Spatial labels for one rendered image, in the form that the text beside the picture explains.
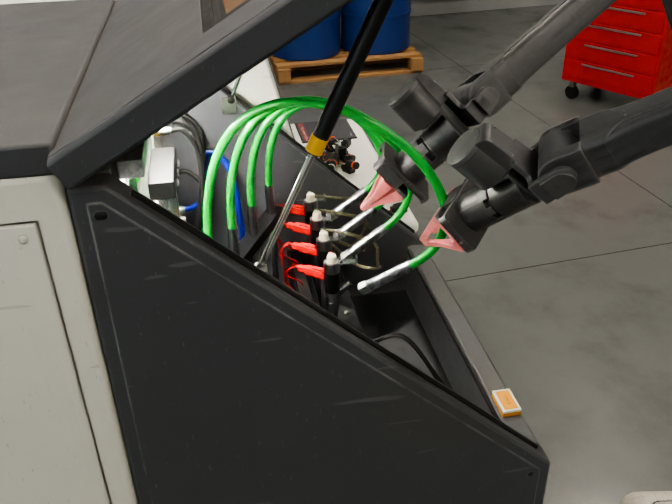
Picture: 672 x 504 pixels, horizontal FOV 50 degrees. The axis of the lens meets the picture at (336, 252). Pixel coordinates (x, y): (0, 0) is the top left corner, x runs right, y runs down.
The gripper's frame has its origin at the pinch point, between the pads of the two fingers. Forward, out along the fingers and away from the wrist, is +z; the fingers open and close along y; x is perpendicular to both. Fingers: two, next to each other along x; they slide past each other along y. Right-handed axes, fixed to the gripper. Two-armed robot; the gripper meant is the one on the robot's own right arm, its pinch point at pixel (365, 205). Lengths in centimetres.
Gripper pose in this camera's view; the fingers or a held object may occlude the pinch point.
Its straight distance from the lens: 117.2
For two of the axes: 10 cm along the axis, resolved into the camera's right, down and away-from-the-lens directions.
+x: -0.9, 5.2, -8.5
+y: -7.1, -6.3, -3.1
